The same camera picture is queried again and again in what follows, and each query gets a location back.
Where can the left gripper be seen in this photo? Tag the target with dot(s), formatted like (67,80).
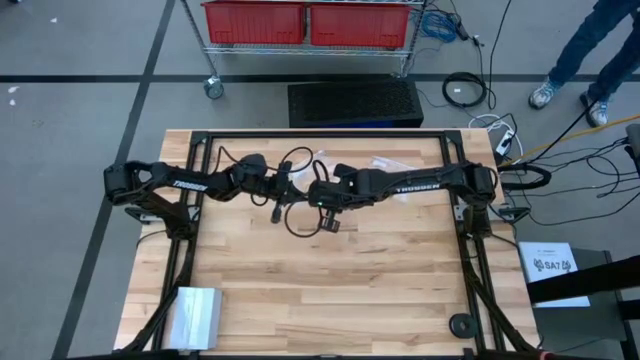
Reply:
(257,180)

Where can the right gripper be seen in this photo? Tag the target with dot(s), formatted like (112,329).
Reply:
(345,192)

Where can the clear plastic zip bag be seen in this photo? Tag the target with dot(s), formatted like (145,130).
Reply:
(300,175)
(395,162)

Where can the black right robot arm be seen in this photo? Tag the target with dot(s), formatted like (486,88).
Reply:
(425,182)

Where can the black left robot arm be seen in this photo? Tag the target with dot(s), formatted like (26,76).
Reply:
(165,180)

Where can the black mesh-top box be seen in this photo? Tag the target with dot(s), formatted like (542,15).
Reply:
(350,102)

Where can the red plastic bin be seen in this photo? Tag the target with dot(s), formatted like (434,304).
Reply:
(250,22)
(360,25)

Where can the black round disc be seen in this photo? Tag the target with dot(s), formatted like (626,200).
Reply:
(454,325)

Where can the white power strip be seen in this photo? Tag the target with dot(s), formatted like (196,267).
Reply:
(504,142)

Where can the white printed paper sheet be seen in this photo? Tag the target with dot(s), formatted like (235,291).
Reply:
(550,280)

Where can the black equipment cart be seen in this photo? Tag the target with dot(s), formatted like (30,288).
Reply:
(590,277)

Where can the person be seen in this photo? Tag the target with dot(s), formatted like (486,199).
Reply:
(585,40)

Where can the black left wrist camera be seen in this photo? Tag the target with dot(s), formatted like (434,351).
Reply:
(274,191)

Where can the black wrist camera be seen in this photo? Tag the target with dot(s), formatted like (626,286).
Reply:
(319,192)
(274,191)

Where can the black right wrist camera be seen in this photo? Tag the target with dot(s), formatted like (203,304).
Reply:
(319,192)

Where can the black aluminium table frame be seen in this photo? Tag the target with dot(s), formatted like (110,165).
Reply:
(325,134)

